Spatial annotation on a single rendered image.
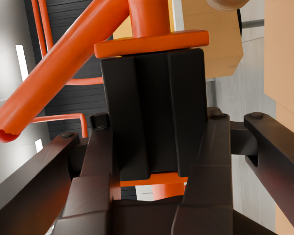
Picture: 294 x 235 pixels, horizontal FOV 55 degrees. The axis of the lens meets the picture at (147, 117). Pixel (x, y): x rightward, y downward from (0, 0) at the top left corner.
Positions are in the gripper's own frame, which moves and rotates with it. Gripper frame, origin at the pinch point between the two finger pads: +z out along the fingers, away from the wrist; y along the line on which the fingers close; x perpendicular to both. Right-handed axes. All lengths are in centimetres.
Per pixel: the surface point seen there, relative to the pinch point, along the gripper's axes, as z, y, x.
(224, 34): 173, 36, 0
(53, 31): 1049, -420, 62
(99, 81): 737, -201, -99
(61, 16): 1057, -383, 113
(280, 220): 16.5, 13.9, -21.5
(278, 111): 17.3, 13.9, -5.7
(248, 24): 195, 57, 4
